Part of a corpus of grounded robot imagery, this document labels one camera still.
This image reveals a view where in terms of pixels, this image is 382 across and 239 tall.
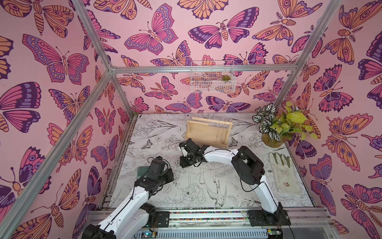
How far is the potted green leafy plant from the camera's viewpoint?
2.73ft

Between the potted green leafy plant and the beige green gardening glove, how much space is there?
16 centimetres

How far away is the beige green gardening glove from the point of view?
848 millimetres
